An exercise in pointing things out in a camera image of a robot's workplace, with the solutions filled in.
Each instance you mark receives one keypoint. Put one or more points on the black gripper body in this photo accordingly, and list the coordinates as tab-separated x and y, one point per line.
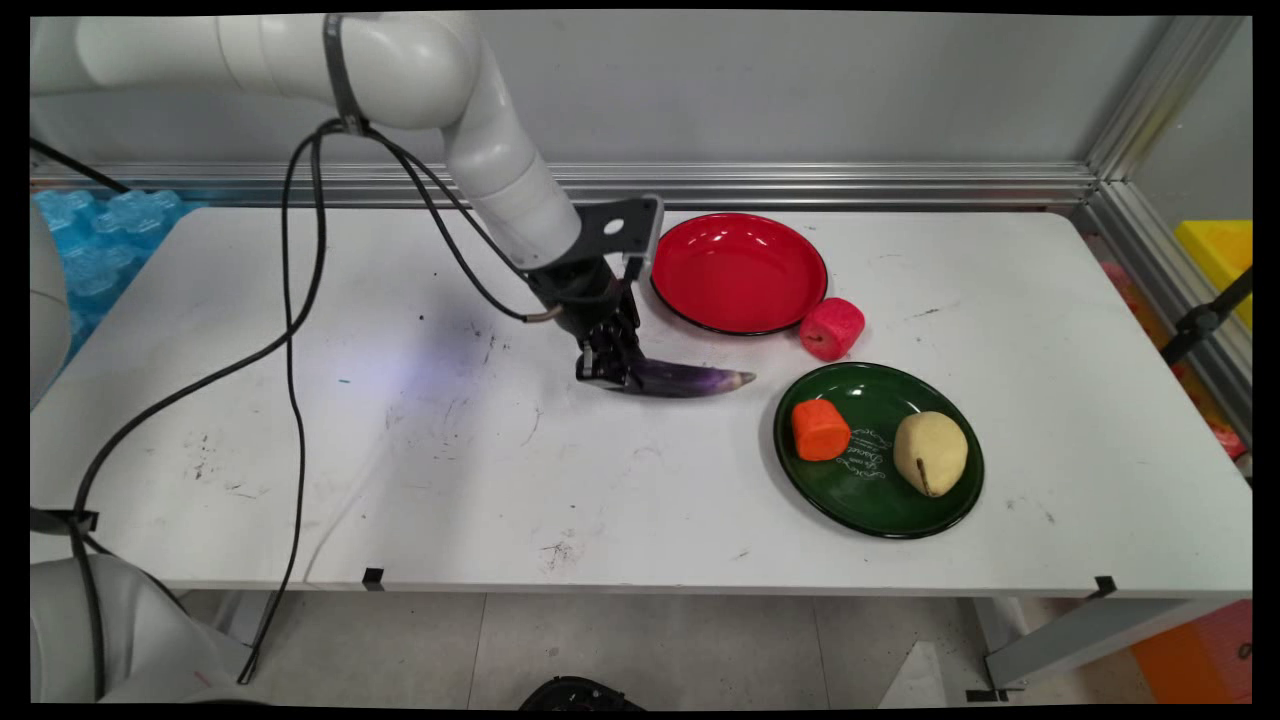
585	295

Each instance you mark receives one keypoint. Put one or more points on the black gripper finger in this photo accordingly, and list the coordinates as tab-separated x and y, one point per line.
594	365
630	355

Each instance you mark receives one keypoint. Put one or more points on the purple toy eggplant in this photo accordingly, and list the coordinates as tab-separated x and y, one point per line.
695	379

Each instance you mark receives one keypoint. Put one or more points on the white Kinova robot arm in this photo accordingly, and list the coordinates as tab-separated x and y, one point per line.
420	65

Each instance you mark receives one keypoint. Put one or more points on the red plate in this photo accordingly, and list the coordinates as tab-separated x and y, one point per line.
740	272

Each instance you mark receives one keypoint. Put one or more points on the red toy apple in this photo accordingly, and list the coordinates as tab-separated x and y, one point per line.
832	328

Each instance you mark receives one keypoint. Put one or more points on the orange toy carrot piece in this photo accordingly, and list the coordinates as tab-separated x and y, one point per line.
820	430

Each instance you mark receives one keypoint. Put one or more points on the dark green plate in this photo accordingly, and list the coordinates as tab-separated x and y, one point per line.
870	495

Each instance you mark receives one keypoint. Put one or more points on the black table edge clip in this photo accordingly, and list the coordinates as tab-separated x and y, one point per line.
373	578
1105	586

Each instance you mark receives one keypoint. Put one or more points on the yellow toy pear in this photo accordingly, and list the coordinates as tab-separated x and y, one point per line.
932	450

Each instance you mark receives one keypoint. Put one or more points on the black round object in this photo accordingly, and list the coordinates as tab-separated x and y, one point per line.
580	695

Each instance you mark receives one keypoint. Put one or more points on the blue bubble mat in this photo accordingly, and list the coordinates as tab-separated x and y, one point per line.
100	260

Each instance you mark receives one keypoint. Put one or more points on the grey table leg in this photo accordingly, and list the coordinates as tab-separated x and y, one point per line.
1080	640

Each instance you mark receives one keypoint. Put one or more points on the black tape wrap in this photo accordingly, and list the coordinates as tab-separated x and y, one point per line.
60	520

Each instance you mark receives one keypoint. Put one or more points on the red mat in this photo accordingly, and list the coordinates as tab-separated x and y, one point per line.
1215	420

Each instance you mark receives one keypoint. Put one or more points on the yellow box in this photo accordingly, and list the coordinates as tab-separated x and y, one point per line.
1220	255

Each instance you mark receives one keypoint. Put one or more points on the orange box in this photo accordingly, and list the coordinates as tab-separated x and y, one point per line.
1195	660

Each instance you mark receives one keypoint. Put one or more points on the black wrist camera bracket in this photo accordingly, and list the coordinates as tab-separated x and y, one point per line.
615	228

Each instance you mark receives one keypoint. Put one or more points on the long aluminium frame rail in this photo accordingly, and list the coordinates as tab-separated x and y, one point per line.
850	185

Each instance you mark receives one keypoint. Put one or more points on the short aluminium frame rail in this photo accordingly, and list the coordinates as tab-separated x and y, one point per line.
1170	290

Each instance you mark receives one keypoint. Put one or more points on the aluminium frame corner post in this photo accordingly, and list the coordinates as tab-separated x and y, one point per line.
1160	95

